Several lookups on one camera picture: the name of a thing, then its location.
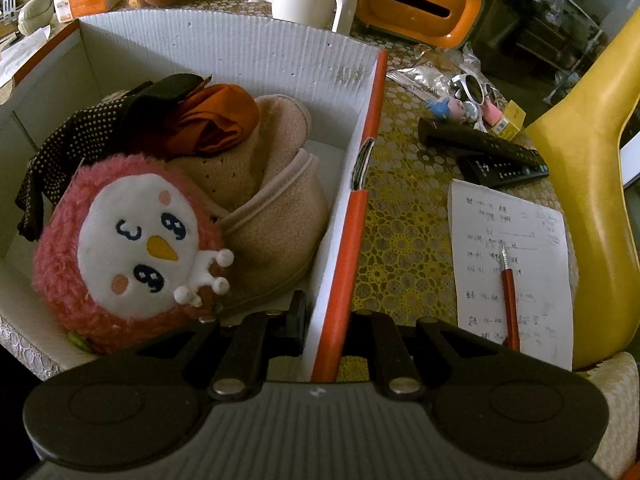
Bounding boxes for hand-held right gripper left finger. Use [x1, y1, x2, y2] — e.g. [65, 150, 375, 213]
[114, 290, 308, 401]

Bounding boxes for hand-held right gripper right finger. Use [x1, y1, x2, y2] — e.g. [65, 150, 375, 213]
[349, 309, 547, 402]

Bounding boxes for pink plush bird toy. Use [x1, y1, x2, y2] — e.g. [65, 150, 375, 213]
[32, 154, 235, 356]

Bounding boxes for orange cloth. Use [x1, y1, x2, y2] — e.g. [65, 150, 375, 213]
[132, 83, 261, 158]

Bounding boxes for black dotted glove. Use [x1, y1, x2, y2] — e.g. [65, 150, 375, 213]
[15, 74, 213, 243]

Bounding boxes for red shoe box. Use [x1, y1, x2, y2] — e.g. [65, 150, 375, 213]
[0, 10, 390, 386]

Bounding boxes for red pen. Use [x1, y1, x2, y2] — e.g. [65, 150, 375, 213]
[499, 247, 522, 352]

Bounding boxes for white notebook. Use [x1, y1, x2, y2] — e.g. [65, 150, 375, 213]
[447, 178, 575, 372]

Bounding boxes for short black remote control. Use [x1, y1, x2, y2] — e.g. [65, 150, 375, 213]
[457, 152, 551, 187]

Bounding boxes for long black remote control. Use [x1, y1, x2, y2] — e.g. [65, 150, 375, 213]
[417, 116, 550, 171]

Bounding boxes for blue pig figurine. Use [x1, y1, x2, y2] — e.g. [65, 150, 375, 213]
[427, 97, 453, 122]

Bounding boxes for small yellow box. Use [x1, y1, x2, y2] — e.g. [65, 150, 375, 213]
[490, 101, 527, 140]

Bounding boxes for clear plastic bag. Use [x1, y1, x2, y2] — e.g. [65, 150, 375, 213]
[387, 42, 483, 98]

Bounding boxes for white sunglasses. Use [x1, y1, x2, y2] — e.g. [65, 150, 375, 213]
[447, 72, 501, 106]

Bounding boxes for yellow giraffe statue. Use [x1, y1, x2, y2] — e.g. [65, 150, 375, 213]
[524, 7, 640, 371]

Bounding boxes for orange and green tissue holder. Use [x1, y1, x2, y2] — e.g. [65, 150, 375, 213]
[355, 0, 485, 52]

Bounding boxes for balcony shelf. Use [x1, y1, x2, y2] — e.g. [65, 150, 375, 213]
[475, 0, 640, 91]

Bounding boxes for white plastic bag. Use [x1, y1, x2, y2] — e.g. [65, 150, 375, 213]
[0, 25, 53, 86]

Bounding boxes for green pumpkin-shaped jar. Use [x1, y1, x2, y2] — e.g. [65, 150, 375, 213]
[17, 0, 55, 33]

